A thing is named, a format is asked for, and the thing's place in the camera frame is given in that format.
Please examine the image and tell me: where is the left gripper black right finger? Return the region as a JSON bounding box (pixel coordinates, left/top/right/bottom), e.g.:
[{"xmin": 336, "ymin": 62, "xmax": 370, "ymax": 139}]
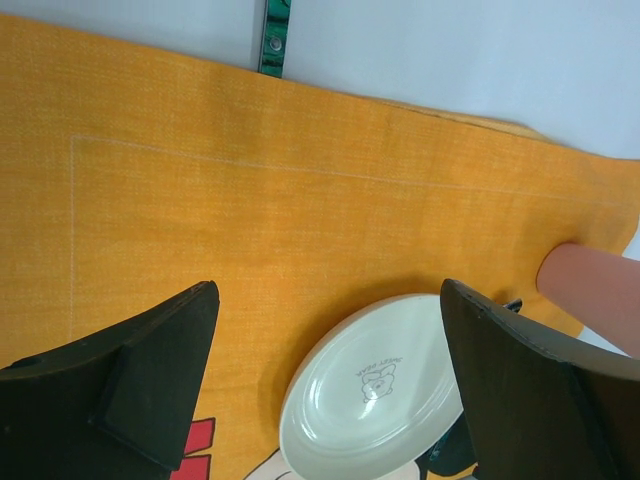
[{"xmin": 440, "ymin": 279, "xmax": 639, "ymax": 479}]

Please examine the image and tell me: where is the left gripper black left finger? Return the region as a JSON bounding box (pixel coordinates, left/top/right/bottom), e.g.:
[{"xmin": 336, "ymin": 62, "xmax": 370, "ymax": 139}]
[{"xmin": 1, "ymin": 281, "xmax": 219, "ymax": 479}]

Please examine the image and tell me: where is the pink plastic cup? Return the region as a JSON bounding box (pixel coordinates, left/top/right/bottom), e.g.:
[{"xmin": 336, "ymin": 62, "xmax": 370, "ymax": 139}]
[{"xmin": 536, "ymin": 243, "xmax": 639, "ymax": 358}]

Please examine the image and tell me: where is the cream round plate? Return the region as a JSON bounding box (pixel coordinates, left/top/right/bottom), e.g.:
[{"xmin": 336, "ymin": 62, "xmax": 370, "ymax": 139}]
[{"xmin": 279, "ymin": 294, "xmax": 463, "ymax": 479}]

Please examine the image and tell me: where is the orange cartoon mouse placemat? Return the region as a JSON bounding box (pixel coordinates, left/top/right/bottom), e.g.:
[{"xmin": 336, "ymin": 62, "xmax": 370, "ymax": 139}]
[{"xmin": 1, "ymin": 15, "xmax": 639, "ymax": 479}]

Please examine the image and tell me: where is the fork with green handle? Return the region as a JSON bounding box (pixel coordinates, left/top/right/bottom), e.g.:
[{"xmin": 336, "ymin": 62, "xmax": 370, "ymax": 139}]
[{"xmin": 258, "ymin": 0, "xmax": 291, "ymax": 78}]

